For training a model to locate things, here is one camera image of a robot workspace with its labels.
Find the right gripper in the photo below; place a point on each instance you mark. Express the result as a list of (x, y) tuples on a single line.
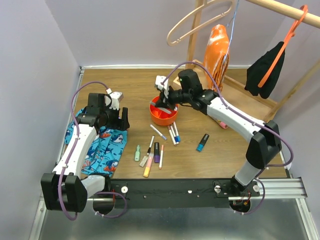
[(170, 89)]

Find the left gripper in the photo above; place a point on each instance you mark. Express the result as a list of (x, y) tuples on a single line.
[(122, 123)]

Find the white black pen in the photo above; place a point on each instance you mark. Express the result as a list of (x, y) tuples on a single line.
[(150, 145)]

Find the white purple marker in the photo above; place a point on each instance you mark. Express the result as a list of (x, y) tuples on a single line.
[(158, 132)]

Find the white pink pen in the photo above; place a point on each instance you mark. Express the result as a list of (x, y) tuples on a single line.
[(161, 157)]

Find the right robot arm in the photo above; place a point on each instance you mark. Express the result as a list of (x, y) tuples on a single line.
[(262, 137)]

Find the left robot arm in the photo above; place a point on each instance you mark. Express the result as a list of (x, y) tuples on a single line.
[(67, 188)]

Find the orange round desk organizer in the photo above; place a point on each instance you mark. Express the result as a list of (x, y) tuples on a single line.
[(160, 117)]

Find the white brown marker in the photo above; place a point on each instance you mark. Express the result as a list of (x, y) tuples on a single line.
[(171, 136)]

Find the blue shark print shorts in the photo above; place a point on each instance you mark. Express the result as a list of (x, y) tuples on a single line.
[(105, 152)]

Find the black purple highlighter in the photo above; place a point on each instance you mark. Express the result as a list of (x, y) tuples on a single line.
[(156, 151)]

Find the grey eraser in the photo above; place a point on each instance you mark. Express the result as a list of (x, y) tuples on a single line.
[(143, 161)]

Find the pink yellow highlighter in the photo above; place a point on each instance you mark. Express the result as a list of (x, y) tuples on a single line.
[(148, 165)]

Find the white dark blue marker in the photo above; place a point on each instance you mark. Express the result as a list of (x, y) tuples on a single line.
[(173, 134)]

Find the pink crayon tube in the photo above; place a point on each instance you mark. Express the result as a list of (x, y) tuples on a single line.
[(221, 124)]

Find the black blue highlighter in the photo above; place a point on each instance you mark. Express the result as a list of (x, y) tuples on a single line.
[(202, 142)]

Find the orange folded cloth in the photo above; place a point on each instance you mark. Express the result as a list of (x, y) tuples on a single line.
[(216, 57)]

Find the black garment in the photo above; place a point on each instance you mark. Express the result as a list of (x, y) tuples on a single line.
[(258, 80)]

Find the orange plastic hanger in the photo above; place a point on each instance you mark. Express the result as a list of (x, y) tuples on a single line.
[(290, 34)]

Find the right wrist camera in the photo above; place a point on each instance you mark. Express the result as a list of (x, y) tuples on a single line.
[(161, 83)]

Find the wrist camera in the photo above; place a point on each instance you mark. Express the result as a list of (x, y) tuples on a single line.
[(161, 83), (116, 98)]

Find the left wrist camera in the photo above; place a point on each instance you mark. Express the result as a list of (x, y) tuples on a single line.
[(116, 98)]

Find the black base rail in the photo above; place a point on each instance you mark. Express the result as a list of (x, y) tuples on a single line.
[(172, 193)]

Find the blue wire hanger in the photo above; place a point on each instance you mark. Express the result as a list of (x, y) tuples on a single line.
[(232, 23)]

